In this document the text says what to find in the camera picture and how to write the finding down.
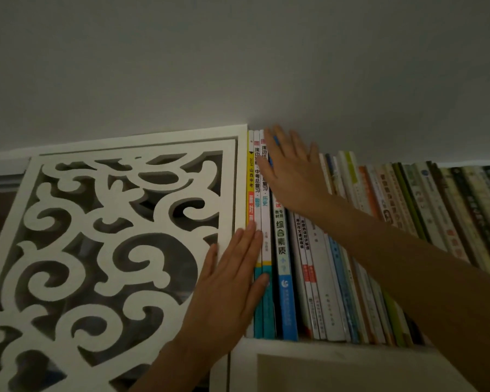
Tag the person's right forearm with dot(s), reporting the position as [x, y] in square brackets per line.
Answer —
[424, 289]

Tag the white bookshelf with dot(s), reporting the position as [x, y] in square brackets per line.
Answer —
[330, 351]

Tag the row of shelved books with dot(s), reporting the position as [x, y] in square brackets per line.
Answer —
[322, 281]

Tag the white carved lattice panel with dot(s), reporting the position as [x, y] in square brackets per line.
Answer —
[106, 145]

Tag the person's left hand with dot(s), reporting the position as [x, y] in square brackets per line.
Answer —
[224, 306]

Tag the person's right hand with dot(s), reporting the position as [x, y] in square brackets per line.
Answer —
[298, 179]

